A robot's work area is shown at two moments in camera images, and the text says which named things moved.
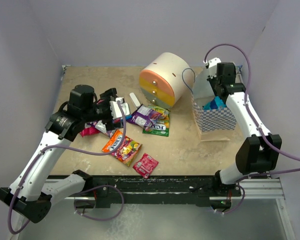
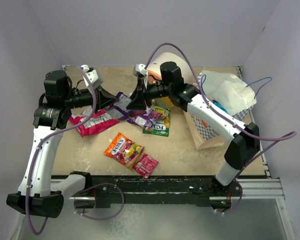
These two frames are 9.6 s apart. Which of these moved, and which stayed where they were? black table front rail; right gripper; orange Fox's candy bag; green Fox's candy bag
Moved: right gripper
Stayed: green Fox's candy bag; orange Fox's candy bag; black table front rail
